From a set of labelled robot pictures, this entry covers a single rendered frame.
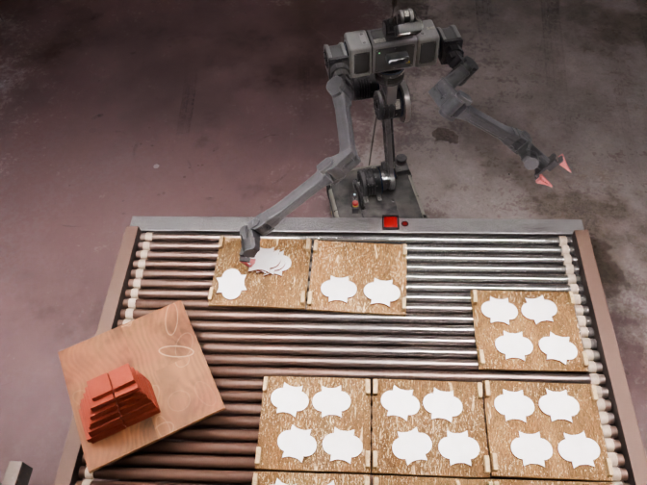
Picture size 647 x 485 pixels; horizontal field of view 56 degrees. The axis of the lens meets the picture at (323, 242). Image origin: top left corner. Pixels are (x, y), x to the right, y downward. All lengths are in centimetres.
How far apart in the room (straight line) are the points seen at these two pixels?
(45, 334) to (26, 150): 158
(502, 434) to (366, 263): 88
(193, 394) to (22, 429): 158
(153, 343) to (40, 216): 219
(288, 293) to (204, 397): 57
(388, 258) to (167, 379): 105
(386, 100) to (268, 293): 106
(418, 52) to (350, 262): 95
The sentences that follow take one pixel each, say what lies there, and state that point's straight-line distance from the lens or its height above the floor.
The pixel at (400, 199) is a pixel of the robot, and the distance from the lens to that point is 376.
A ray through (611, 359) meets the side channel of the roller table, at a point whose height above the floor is 95.
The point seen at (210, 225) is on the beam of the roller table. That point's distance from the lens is 287.
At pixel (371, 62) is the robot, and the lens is 274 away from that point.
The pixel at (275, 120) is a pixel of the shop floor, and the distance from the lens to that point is 461.
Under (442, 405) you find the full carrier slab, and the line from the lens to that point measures 238.
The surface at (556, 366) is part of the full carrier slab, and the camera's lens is 255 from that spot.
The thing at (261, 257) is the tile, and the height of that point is 98.
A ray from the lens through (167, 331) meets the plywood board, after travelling 248.
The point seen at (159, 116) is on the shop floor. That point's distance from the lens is 483.
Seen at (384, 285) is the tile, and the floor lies 95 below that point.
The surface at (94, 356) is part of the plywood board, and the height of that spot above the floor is 104.
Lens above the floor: 316
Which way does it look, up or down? 55 degrees down
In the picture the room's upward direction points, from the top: 4 degrees counter-clockwise
